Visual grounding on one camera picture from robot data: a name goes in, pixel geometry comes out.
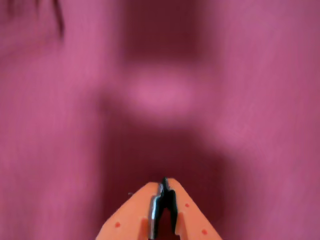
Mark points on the magenta fabric cloth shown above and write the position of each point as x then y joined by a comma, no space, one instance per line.
160,100

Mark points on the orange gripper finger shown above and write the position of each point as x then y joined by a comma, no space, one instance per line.
190,215
132,215

